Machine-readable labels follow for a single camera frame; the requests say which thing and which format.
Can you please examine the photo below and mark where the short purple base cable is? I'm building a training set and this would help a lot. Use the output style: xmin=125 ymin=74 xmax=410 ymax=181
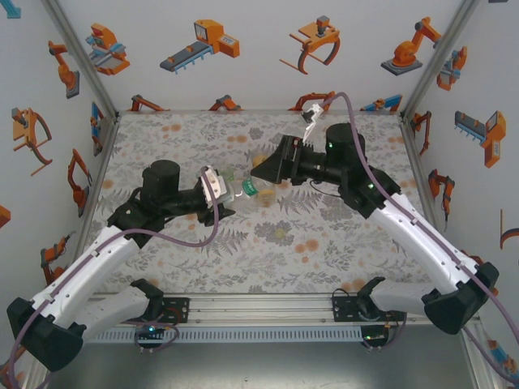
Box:
xmin=133 ymin=314 xmax=179 ymax=354
xmin=359 ymin=314 xmax=409 ymax=353

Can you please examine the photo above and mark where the slotted grey cable duct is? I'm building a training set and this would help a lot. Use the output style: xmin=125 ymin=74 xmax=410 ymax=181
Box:
xmin=83 ymin=326 xmax=364 ymax=344

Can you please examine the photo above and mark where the clear bottle dark green label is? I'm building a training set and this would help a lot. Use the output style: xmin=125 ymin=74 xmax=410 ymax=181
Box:
xmin=221 ymin=172 xmax=264 ymax=212

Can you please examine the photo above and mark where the aluminium table side rail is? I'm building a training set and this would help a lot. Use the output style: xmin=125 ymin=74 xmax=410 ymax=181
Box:
xmin=401 ymin=115 xmax=451 ymax=250
xmin=75 ymin=115 xmax=121 ymax=244

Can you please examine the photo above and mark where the aluminium frame post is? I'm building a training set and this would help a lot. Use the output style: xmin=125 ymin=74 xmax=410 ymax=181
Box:
xmin=40 ymin=0 xmax=122 ymax=121
xmin=399 ymin=0 xmax=483 ymax=122

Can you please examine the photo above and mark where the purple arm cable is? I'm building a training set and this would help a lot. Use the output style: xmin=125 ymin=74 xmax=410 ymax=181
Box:
xmin=318 ymin=92 xmax=519 ymax=386
xmin=3 ymin=173 xmax=222 ymax=389

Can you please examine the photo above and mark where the small circuit board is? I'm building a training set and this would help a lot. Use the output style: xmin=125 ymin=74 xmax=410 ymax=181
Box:
xmin=135 ymin=323 xmax=164 ymax=340
xmin=362 ymin=328 xmax=391 ymax=342

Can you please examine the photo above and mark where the clear bottle yellow label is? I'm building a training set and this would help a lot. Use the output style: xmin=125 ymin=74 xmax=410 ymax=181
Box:
xmin=255 ymin=188 xmax=279 ymax=208

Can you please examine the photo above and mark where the clear bottle light green label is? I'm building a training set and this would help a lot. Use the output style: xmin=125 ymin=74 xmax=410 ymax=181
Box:
xmin=218 ymin=168 xmax=240 ymax=187

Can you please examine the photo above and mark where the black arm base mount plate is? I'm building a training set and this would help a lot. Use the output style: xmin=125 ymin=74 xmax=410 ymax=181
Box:
xmin=331 ymin=294 xmax=362 ymax=324
xmin=160 ymin=297 xmax=191 ymax=325

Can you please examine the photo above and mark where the floral print tablecloth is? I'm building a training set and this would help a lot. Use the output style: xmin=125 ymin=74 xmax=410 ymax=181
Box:
xmin=91 ymin=111 xmax=437 ymax=295

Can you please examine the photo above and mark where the aluminium mounting rail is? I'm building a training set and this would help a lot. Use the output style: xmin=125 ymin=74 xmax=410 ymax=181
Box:
xmin=88 ymin=292 xmax=431 ymax=326

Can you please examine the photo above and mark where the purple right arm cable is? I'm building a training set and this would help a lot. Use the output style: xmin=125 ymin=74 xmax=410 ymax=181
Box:
xmin=318 ymin=92 xmax=519 ymax=386

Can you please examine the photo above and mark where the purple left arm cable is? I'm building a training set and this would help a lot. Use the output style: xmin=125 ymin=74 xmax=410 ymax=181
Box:
xmin=3 ymin=173 xmax=222 ymax=389

